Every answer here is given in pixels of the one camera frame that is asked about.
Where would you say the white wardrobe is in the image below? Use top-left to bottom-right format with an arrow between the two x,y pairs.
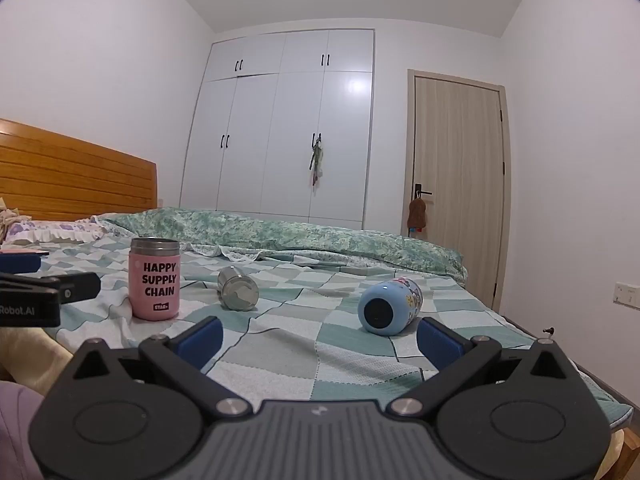
179,28 -> 376,231

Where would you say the light wooden door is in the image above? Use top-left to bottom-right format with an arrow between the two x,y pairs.
406,69 -> 512,312

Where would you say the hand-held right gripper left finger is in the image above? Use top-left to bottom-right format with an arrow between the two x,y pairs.
60,316 -> 254,419

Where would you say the cream blanket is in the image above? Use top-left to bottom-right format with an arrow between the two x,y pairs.
0,327 -> 76,397

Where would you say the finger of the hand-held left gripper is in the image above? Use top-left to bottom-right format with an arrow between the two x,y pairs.
0,253 -> 42,273
0,272 -> 101,304

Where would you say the beige crumpled cloth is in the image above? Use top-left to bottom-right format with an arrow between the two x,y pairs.
0,199 -> 32,241

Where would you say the green hanging ornament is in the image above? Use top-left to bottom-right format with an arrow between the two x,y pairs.
308,140 -> 326,186

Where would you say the green floral quilt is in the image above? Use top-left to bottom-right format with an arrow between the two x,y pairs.
95,207 -> 469,289

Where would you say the pink steel cup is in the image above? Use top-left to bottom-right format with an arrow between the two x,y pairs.
128,237 -> 181,321

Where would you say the light blue cartoon cup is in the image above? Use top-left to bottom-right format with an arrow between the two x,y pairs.
358,276 -> 424,336

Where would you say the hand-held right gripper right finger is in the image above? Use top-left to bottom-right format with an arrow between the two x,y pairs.
392,317 -> 584,417

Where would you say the white wall socket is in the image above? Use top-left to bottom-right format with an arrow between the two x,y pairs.
614,282 -> 640,309

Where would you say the silver steel cup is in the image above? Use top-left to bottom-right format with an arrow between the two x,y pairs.
217,266 -> 260,311

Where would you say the orange wooden headboard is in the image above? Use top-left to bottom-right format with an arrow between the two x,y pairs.
0,118 -> 159,224

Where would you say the purple floral pillow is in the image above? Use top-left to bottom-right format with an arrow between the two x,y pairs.
2,216 -> 109,247

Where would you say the purple clothing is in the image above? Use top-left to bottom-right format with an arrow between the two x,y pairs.
0,380 -> 47,480

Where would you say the brown bag on handle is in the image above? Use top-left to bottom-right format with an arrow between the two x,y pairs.
407,197 -> 427,235

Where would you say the wooden bed frame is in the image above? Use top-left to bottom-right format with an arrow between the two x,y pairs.
606,424 -> 640,480

